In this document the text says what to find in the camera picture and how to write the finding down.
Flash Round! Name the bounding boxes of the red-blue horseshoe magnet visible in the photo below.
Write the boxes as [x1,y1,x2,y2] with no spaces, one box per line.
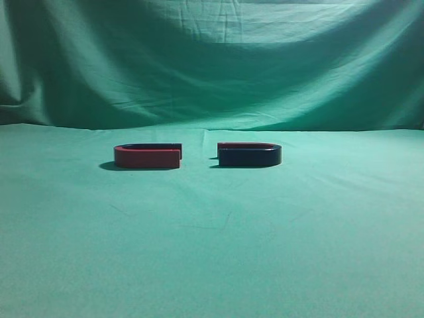
[113,143,182,169]
[217,142,282,167]

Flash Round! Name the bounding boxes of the green cloth backdrop and cover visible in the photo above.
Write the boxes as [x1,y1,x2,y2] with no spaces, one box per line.
[1,1,423,317]

